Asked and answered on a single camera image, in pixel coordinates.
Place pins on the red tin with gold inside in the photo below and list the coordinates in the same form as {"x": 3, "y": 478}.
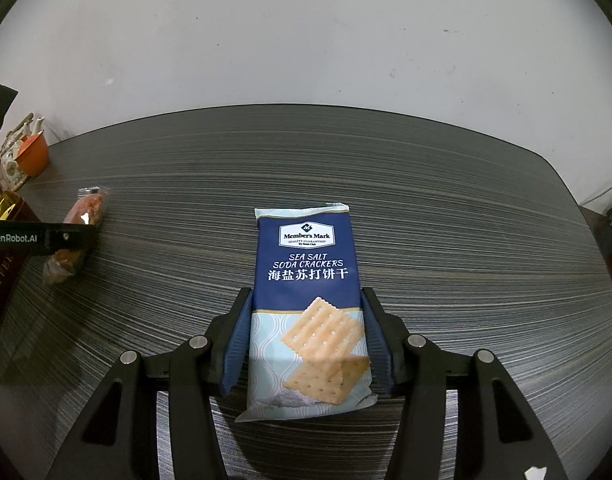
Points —
{"x": 5, "y": 285}

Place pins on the orange tea cup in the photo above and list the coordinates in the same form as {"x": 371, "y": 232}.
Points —
{"x": 33, "y": 155}

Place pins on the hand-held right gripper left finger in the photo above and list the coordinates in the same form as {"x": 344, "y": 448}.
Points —
{"x": 235, "y": 345}

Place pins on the clear packet of red snacks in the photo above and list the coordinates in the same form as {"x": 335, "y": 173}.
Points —
{"x": 88, "y": 205}

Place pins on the blue cracker packet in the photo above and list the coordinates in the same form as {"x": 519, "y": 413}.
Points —
{"x": 306, "y": 260}

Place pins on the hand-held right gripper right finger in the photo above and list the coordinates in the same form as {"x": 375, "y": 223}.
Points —
{"x": 381, "y": 345}

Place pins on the floral ceramic teapot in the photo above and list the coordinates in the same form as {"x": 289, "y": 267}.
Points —
{"x": 10, "y": 165}

